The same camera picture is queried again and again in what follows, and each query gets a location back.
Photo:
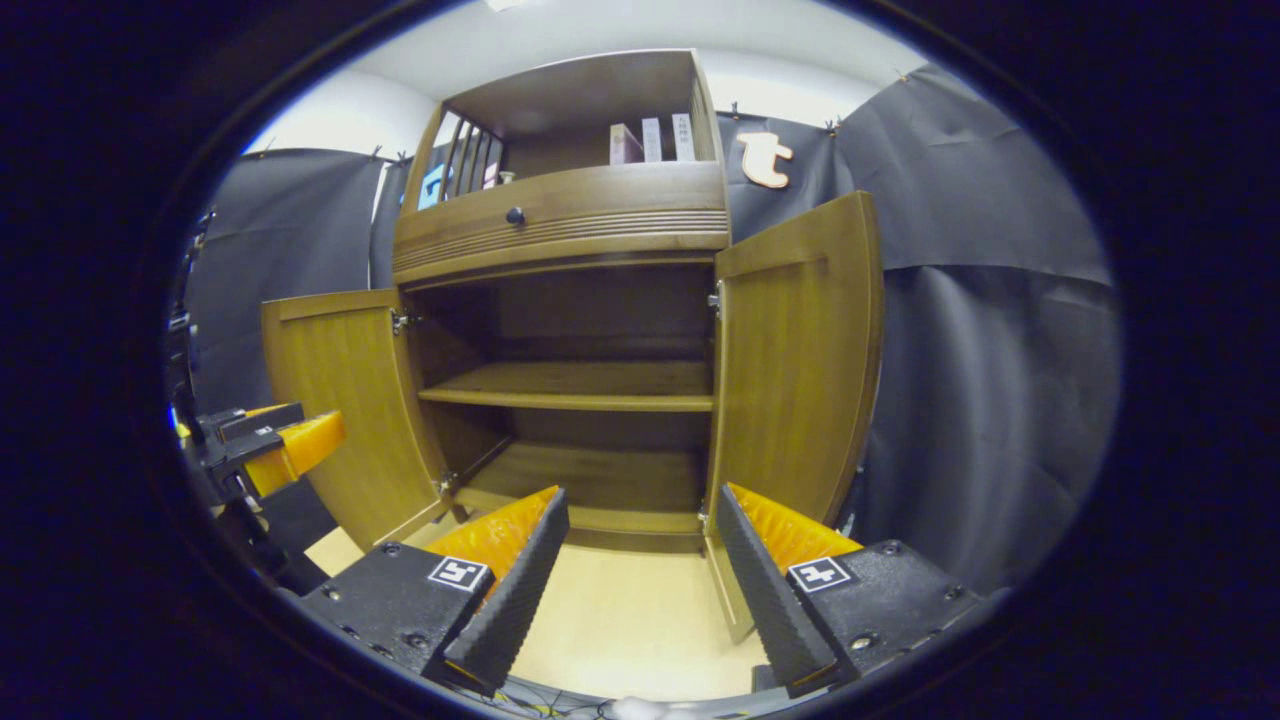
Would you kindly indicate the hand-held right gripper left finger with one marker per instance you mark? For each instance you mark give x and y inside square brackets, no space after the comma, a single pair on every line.
[520,600]

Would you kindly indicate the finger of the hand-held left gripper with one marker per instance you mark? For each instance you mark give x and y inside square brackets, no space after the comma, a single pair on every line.
[295,450]
[255,420]

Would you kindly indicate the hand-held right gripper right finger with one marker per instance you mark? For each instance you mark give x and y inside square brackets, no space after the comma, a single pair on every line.
[765,600]

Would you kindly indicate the wooden inner cabinet shelf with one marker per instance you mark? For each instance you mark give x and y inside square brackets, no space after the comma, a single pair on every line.
[580,385]

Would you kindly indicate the wooden cabinet drawer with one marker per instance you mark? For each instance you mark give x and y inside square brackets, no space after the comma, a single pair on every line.
[620,205]

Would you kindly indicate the black backdrop cloth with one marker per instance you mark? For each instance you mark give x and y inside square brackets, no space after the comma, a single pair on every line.
[980,300]

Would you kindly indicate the white book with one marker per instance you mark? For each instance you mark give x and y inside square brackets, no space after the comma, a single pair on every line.
[683,138]

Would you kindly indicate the grey book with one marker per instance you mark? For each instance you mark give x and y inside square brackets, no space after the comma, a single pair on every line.
[652,140]

